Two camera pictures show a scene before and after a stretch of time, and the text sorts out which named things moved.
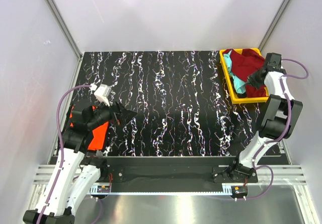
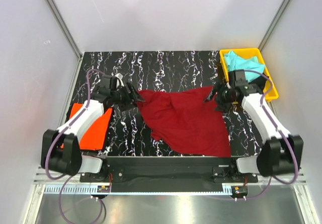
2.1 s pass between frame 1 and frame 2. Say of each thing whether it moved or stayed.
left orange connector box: stayed
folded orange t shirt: stayed
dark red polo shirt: moved
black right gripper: moved
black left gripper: moved
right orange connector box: stayed
